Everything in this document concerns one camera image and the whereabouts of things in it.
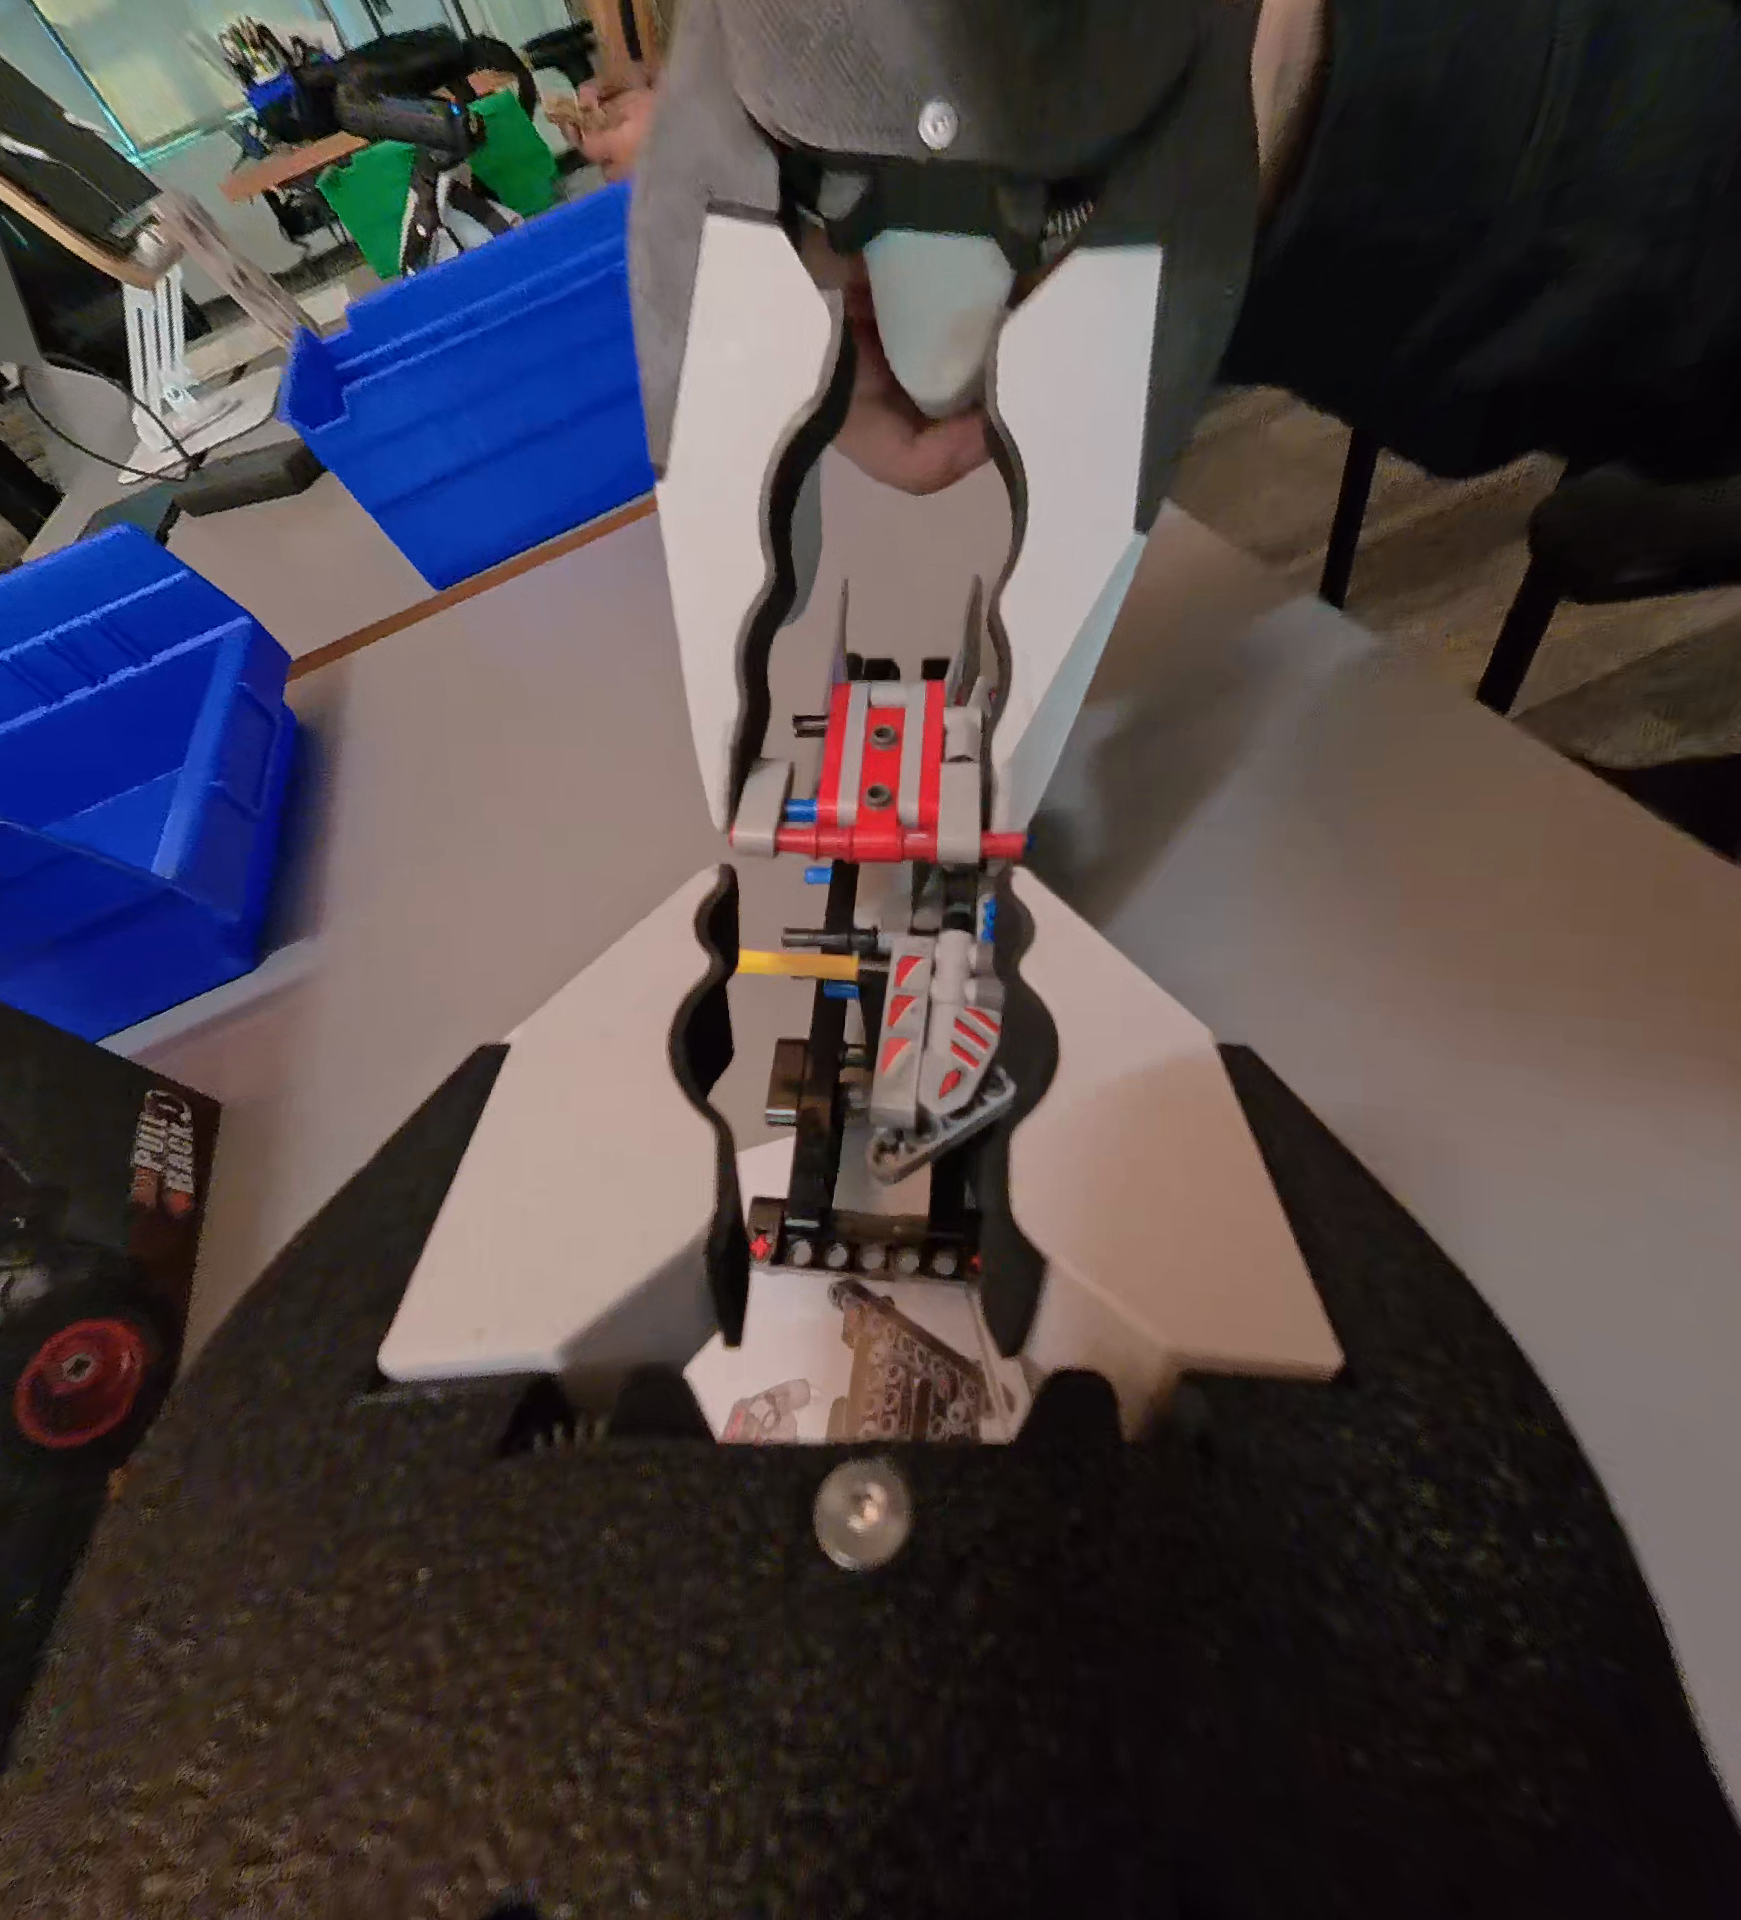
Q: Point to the black toy set box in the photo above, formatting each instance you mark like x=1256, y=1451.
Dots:
x=47, y=1277

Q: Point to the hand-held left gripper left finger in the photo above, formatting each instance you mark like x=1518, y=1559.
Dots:
x=568, y=1200

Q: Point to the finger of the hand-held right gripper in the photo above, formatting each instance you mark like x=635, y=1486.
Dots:
x=1090, y=450
x=727, y=418

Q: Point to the grey desk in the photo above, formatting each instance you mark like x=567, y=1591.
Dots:
x=1334, y=901

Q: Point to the black chair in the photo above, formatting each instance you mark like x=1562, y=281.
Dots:
x=1679, y=524

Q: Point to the clear acrylic stand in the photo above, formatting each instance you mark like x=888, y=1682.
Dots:
x=166, y=351

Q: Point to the green cloth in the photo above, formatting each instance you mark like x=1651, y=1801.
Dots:
x=375, y=202

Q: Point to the blue plastic storage bin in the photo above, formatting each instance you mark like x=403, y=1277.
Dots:
x=61, y=780
x=481, y=418

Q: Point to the person's right hand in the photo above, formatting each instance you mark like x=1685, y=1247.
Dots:
x=907, y=448

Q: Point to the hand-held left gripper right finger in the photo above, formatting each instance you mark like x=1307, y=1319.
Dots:
x=1153, y=1200

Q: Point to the grey red toy truck model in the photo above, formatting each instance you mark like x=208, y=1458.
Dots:
x=885, y=780

